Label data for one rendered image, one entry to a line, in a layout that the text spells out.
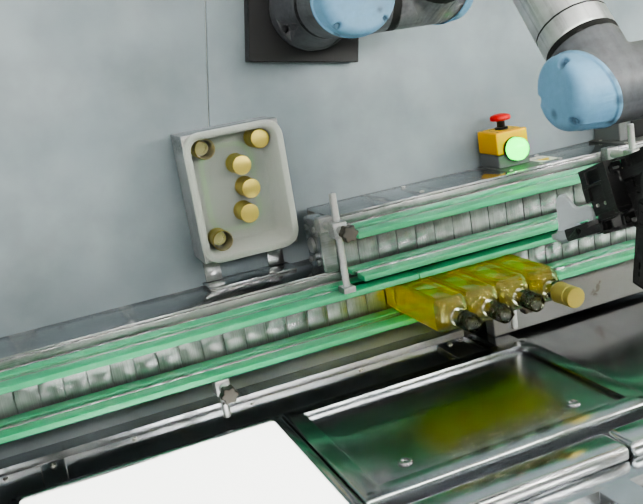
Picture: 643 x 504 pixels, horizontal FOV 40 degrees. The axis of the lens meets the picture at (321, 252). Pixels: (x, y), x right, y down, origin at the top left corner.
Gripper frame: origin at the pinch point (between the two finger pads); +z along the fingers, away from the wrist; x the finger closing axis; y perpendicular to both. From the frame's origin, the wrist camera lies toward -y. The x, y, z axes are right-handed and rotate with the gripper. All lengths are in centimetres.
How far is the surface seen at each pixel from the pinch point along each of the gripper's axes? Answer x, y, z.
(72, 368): 64, 2, 40
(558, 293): -10.0, -7.3, 24.3
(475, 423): 11.2, -22.2, 22.4
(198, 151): 35, 32, 47
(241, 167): 29, 28, 46
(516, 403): 2.9, -21.6, 23.9
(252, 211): 28, 20, 49
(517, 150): -23, 20, 45
